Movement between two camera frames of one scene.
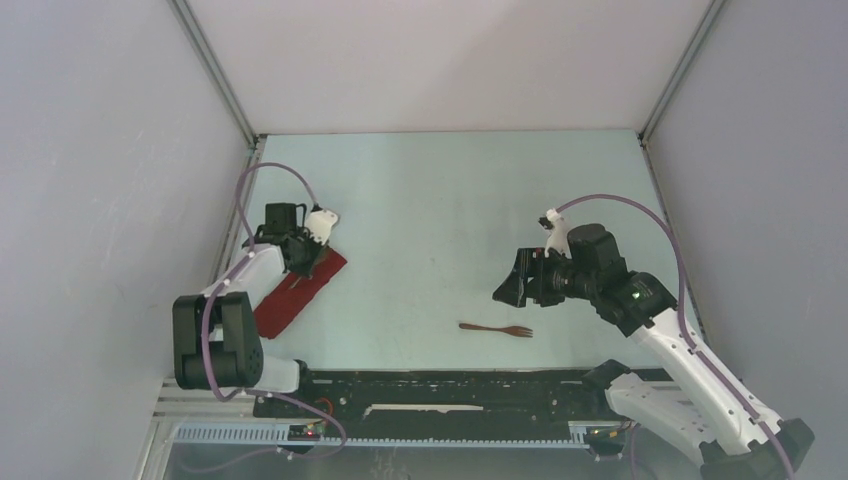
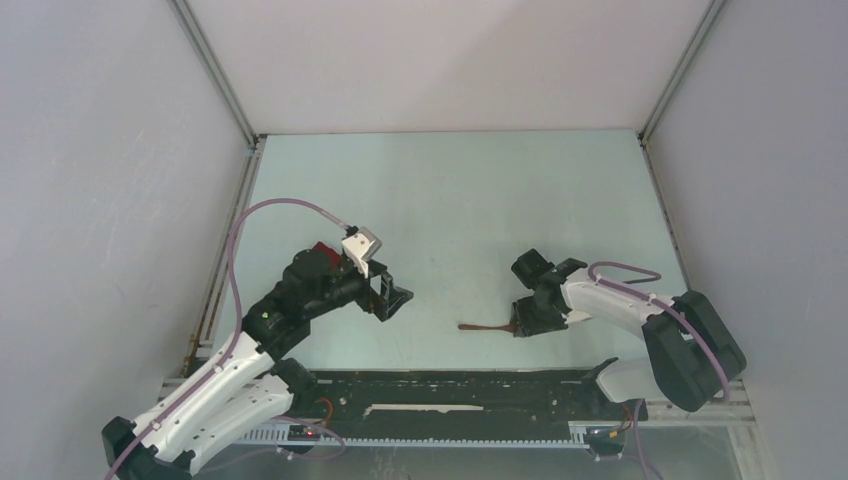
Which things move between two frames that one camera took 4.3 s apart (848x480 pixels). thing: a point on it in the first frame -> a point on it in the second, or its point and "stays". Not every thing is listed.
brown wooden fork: (516, 330) stays
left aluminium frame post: (213, 68) stays
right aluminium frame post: (680, 70) stays
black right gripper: (530, 263) -> (528, 327)
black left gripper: (317, 248) -> (390, 298)
